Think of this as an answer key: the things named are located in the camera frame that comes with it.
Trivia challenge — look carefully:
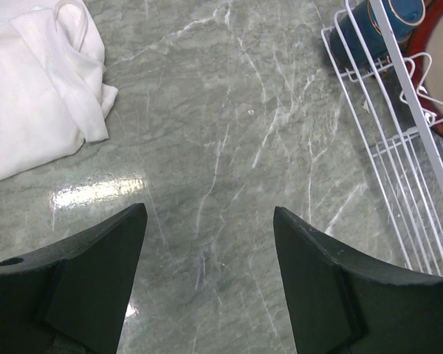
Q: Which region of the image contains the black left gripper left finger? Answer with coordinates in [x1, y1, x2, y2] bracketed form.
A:
[0, 203, 148, 353]

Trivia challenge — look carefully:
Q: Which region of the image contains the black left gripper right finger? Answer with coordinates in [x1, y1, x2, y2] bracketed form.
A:
[273, 207, 443, 353]

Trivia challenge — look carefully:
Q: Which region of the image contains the white wire dish rack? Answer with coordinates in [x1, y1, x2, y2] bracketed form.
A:
[321, 1, 443, 277]

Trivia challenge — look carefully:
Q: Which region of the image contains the dark red rimmed plate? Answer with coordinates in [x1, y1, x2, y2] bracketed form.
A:
[406, 1, 443, 138]

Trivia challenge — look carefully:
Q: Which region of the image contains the dark blue ceramic mug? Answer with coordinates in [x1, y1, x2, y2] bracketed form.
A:
[329, 0, 426, 71]

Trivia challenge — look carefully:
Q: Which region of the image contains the white folded cloth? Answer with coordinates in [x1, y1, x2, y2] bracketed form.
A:
[0, 1, 118, 181]

